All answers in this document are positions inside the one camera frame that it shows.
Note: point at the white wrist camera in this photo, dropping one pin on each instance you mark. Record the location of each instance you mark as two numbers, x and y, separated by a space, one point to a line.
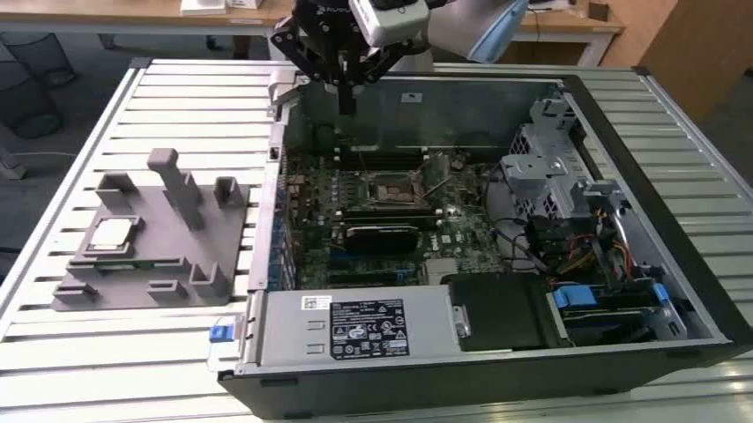
391 20

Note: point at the blue disk carrier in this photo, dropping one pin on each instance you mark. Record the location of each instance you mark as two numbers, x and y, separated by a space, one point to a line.
573 299

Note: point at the black graphics card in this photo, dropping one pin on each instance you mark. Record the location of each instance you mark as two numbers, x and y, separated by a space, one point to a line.
382 240

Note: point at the black plastic shroud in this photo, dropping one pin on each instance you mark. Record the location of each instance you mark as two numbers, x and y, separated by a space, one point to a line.
499 308

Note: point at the wooden cabinet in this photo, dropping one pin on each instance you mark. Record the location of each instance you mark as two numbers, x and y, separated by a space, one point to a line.
694 53

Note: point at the black PC case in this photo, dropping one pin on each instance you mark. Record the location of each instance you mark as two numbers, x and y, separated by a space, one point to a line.
411 388

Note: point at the small silver heatsink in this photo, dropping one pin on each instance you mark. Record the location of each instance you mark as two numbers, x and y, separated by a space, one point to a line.
440 269

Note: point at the silver CPU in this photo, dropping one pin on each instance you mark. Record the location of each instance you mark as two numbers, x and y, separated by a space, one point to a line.
111 233

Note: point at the CPU socket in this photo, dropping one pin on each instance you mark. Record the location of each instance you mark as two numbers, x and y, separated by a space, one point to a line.
391 191

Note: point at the small brown box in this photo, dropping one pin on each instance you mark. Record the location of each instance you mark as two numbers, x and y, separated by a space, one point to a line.
598 11

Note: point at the green motherboard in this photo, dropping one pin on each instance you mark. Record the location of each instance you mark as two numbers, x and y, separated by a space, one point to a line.
465 220

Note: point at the green RAM stick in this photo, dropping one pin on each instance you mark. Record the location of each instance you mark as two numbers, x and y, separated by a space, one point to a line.
144 264

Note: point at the silver power supply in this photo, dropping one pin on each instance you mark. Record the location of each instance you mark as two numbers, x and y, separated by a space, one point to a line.
282 326

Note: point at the silver drive cage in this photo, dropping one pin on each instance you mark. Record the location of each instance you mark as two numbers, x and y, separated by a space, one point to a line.
529 176

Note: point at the grey parts rack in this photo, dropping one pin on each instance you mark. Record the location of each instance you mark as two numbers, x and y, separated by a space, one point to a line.
152 220

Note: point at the black expansion slot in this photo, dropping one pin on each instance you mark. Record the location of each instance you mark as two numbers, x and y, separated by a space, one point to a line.
364 278

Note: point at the white box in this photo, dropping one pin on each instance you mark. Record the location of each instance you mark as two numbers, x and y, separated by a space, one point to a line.
203 6

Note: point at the black RAM slot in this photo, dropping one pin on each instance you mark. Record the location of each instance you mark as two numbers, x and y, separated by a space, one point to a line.
379 151
388 212
379 161
391 221

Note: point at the black mesh waste bin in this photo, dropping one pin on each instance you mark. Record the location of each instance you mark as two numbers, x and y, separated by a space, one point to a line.
27 101
41 55

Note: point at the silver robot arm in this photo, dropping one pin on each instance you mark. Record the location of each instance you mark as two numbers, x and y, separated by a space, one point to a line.
453 26

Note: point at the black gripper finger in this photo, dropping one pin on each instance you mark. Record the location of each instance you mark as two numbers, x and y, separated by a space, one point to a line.
296 48
382 66

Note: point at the blue case latch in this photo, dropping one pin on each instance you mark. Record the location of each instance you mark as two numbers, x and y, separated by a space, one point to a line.
220 333

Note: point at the wooden desk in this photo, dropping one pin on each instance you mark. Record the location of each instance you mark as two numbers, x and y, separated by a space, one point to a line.
117 17

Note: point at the thin locking lever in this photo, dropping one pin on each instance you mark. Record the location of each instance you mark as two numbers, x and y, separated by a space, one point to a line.
359 158
428 161

